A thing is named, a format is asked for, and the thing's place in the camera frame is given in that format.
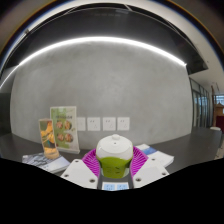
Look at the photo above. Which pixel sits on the green menu sign stand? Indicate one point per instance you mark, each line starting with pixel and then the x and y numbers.
pixel 65 128

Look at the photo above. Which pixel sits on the white wall socket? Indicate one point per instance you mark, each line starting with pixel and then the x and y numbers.
pixel 109 123
pixel 93 124
pixel 123 123
pixel 81 124

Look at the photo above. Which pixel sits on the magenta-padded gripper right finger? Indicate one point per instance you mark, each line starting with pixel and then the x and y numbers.
pixel 150 170

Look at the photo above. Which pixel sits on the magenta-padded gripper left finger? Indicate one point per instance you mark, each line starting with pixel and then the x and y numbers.
pixel 80 171

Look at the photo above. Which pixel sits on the curved white light strip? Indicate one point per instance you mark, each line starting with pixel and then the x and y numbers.
pixel 100 39

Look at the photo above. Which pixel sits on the blue and white booklet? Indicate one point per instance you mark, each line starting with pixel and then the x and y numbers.
pixel 146 150

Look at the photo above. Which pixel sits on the grey printed magazine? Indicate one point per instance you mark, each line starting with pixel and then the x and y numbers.
pixel 46 161

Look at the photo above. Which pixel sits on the green and white charger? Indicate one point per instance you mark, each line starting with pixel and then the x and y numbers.
pixel 114 156

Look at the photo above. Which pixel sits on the black-framed glass partition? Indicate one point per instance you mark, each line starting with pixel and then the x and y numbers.
pixel 201 106

